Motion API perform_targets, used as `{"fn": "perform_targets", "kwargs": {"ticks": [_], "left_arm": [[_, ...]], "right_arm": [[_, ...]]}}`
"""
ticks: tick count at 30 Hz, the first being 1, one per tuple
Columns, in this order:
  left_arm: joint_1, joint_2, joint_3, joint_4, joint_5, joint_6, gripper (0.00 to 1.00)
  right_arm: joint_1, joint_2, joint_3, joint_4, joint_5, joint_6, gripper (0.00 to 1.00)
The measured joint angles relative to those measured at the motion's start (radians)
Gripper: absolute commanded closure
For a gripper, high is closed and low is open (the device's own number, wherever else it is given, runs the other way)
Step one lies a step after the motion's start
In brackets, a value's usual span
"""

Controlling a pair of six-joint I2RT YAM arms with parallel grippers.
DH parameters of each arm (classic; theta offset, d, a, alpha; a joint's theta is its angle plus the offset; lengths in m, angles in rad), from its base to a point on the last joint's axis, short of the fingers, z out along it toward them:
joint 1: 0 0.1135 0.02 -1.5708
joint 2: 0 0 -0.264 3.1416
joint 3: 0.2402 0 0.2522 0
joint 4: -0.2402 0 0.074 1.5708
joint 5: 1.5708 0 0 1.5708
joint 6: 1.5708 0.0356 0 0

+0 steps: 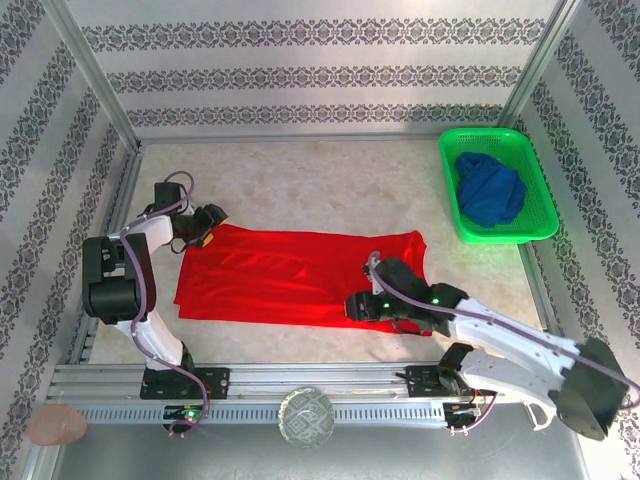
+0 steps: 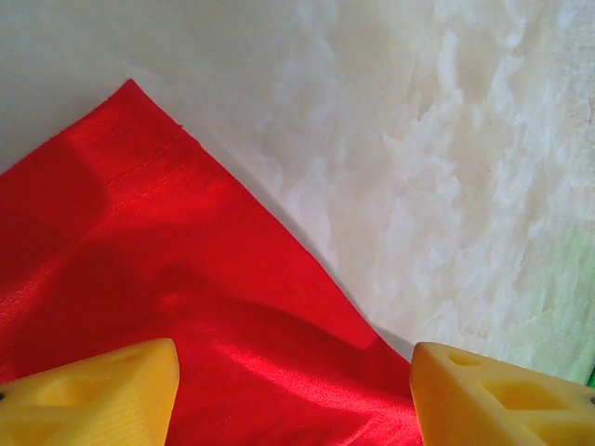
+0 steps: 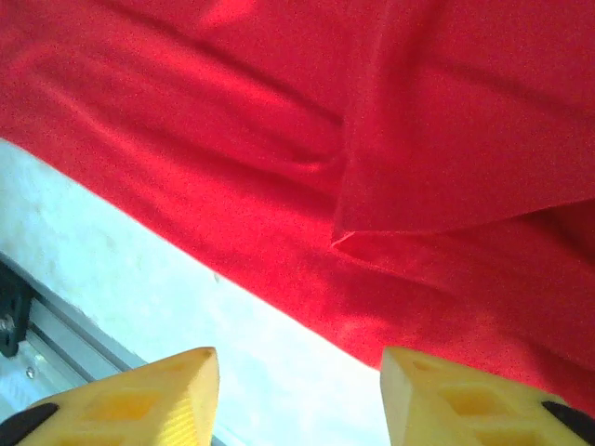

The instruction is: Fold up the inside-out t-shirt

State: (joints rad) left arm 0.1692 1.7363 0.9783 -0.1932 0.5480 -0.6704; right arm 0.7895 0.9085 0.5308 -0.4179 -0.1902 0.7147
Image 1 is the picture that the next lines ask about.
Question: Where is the red t-shirt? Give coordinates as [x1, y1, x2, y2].
[173, 223, 434, 337]

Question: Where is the green plastic basket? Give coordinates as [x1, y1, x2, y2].
[438, 127, 560, 246]

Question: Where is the round patterned glass dish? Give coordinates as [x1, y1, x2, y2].
[278, 385, 335, 450]

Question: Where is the blue garment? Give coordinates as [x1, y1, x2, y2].
[452, 151, 529, 230]

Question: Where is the small circuit board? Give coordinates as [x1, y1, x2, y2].
[446, 402, 484, 419]
[163, 404, 206, 421]

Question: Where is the aluminium side rail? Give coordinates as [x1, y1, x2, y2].
[67, 144, 146, 366]
[487, 139, 584, 361]

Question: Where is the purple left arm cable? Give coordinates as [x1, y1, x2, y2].
[119, 170, 214, 439]

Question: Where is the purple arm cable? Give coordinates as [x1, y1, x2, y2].
[119, 170, 214, 439]
[367, 254, 640, 436]

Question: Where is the aluminium mounting rail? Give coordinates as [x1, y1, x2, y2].
[47, 360, 594, 401]

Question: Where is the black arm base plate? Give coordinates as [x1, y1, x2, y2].
[139, 366, 231, 401]
[397, 364, 497, 400]

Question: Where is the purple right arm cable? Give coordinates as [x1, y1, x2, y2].
[367, 254, 640, 436]

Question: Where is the aluminium frame crossbar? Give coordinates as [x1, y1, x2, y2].
[134, 130, 496, 147]

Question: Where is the aluminium frame post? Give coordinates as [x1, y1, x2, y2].
[42, 0, 144, 151]
[492, 0, 589, 149]

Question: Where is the slotted grey cable duct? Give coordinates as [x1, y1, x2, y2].
[74, 402, 449, 426]

